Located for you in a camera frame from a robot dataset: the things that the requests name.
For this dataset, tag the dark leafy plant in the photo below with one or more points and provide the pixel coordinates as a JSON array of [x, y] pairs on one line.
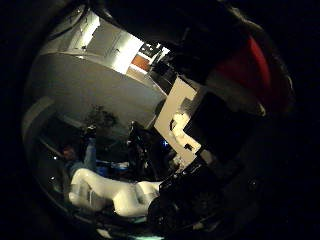
[[100, 118]]

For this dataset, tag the person in blue top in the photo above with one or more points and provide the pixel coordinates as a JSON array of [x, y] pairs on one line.
[[85, 156]]

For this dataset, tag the orange wall panel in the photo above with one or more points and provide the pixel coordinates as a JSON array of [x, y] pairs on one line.
[[140, 62]]

